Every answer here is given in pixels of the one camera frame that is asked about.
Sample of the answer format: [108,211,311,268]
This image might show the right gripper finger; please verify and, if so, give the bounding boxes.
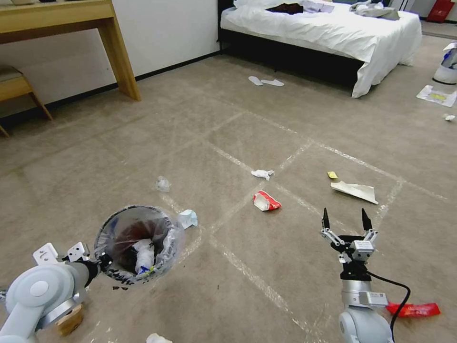
[361,208,379,244]
[320,207,344,251]

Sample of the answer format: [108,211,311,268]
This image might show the round trash bin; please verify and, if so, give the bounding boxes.
[93,204,186,287]

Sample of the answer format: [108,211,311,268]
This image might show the clear plastic bin liner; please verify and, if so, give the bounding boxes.
[95,205,186,286]

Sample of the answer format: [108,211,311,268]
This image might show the white bin with bag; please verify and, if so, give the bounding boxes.
[432,41,457,86]

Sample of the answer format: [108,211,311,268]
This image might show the torn pale cardboard piece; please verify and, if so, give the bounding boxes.
[329,181,379,205]

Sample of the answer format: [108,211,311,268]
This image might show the white tissue wad with print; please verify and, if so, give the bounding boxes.
[135,238,159,279]

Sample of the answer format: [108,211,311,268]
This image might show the brown wooden block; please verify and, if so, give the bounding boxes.
[54,303,85,337]

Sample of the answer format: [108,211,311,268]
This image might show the red and white snack packet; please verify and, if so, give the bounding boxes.
[252,190,282,212]

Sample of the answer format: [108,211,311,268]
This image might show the red plastic wrapper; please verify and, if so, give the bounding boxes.
[385,302,441,318]

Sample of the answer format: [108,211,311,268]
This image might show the clear packet with yellow print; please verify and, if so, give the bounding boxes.
[416,84,457,108]

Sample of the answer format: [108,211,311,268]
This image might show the bed with white duvet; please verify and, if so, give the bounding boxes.
[217,0,423,99]

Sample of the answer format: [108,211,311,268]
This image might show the grey crumpled garment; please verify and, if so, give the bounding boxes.
[349,1,401,21]

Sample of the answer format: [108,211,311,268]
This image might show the pale lavender garment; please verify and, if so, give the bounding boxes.
[302,0,336,13]

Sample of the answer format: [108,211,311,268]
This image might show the red box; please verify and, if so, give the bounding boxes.
[426,6,453,24]

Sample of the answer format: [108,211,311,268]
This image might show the dark brown garment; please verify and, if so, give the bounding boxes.
[265,2,305,15]

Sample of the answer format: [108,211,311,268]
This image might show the light wooden desk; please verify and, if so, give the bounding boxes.
[0,0,142,102]

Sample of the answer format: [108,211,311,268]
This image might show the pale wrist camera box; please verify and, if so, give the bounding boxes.
[351,240,377,260]

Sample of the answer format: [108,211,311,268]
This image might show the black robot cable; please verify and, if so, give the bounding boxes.
[366,270,412,341]

